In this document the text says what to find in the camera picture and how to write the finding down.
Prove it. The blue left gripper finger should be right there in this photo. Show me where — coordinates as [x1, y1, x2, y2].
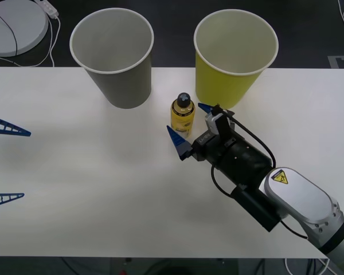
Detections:
[0, 192, 25, 209]
[0, 114, 32, 137]

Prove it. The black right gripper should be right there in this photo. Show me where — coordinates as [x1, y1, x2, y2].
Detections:
[166, 102, 248, 166]

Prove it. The yellow plastic bottle black cap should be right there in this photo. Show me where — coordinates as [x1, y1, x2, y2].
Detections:
[170, 92, 196, 137]

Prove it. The yellow-green plastic bin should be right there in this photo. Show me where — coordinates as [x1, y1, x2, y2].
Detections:
[193, 7, 279, 110]

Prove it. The white round floor base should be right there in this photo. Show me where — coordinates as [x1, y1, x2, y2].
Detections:
[0, 0, 49, 57]

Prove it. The white power strip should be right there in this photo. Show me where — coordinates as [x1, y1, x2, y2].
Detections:
[34, 0, 60, 18]

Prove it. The thin black cable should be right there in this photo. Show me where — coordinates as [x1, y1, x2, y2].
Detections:
[0, 5, 18, 57]

